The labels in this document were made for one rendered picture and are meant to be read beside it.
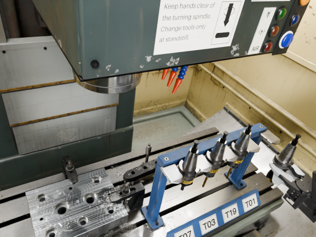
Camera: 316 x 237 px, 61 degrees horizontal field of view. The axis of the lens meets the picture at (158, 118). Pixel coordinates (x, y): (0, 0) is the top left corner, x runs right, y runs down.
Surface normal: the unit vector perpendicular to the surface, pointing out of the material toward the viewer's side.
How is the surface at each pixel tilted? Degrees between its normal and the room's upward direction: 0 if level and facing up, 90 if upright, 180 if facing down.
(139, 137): 0
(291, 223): 24
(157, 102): 90
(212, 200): 0
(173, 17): 90
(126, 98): 90
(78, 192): 0
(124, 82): 90
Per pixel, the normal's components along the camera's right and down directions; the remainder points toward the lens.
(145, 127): 0.14, -0.78
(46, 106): 0.48, 0.59
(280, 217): -0.22, -0.62
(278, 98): -0.86, 0.22
